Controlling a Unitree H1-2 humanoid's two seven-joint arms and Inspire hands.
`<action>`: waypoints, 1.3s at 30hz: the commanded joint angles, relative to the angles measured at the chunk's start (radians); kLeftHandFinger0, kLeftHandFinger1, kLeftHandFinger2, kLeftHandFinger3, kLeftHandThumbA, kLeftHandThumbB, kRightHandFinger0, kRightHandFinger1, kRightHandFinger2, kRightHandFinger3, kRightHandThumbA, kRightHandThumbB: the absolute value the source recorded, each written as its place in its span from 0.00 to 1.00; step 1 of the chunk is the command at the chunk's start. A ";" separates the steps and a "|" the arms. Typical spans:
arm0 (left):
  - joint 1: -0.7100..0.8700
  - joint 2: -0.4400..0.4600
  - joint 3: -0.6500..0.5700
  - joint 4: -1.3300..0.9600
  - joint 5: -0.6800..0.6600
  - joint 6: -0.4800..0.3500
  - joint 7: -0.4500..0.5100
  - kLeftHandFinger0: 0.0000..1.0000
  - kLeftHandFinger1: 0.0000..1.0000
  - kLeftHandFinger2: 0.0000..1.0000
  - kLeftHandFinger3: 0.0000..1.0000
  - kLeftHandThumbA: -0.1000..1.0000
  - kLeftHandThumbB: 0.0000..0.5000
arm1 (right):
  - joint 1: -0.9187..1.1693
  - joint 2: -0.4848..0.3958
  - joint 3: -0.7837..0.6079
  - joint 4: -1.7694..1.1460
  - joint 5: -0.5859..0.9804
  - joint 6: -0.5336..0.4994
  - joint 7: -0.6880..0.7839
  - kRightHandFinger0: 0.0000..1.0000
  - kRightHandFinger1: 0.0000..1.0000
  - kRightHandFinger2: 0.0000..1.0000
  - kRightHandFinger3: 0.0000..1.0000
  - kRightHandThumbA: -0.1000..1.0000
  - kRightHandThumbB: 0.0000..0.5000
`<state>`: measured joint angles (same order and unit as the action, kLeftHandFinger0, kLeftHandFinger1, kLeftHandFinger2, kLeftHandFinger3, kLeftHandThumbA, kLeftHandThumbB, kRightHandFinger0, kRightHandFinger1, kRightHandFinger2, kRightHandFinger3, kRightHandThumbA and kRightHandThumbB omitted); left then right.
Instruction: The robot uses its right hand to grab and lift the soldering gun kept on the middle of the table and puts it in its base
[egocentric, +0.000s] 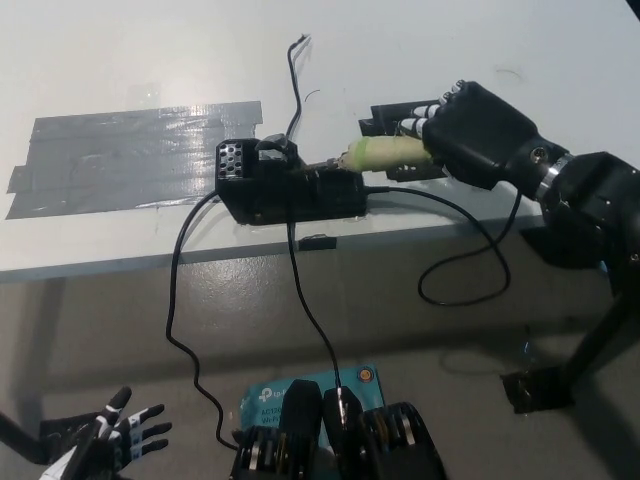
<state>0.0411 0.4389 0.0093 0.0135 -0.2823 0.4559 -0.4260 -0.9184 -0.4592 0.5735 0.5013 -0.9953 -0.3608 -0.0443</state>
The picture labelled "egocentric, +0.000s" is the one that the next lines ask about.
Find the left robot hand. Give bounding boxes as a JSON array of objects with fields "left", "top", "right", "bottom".
[{"left": 64, "top": 386, "right": 174, "bottom": 474}]

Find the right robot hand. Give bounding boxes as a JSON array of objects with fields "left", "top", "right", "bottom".
[{"left": 397, "top": 78, "right": 571, "bottom": 197}]

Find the tape-wrapped soldering iron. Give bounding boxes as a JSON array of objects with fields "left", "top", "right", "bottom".
[{"left": 307, "top": 135, "right": 436, "bottom": 174}]

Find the black robot torso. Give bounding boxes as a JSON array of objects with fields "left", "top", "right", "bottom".
[{"left": 228, "top": 379, "right": 449, "bottom": 480}]

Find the black soldering iron base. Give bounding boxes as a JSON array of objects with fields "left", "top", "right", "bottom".
[{"left": 214, "top": 133, "right": 369, "bottom": 227}]

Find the black floor tape square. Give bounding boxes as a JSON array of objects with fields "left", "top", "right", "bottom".
[{"left": 38, "top": 410, "right": 109, "bottom": 466}]

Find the black tape patch on table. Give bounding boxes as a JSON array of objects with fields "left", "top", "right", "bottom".
[{"left": 357, "top": 102, "right": 451, "bottom": 184}]

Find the teal tp-link box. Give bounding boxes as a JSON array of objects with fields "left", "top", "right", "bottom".
[{"left": 239, "top": 362, "right": 389, "bottom": 446}]

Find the small black tape strip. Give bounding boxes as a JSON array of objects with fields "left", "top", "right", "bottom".
[{"left": 298, "top": 234, "right": 337, "bottom": 251}]

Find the black floor tape under leg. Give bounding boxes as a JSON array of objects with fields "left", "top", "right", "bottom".
[{"left": 499, "top": 367, "right": 576, "bottom": 415}]

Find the black soldering iron cable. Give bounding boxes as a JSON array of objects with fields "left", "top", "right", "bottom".
[{"left": 364, "top": 185, "right": 522, "bottom": 307}]

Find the dark under-table frame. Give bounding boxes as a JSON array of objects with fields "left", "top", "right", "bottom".
[{"left": 522, "top": 227, "right": 609, "bottom": 271}]

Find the long curvy black cable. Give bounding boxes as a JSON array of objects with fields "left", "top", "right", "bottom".
[{"left": 164, "top": 194, "right": 241, "bottom": 451}]

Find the thin black wire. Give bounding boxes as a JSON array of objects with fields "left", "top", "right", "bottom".
[{"left": 287, "top": 33, "right": 311, "bottom": 139}]

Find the straight black cable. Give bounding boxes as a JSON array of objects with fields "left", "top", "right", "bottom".
[{"left": 285, "top": 222, "right": 346, "bottom": 401}]

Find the grey duct tape patch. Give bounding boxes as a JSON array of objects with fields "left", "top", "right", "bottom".
[{"left": 3, "top": 100, "right": 265, "bottom": 221}]

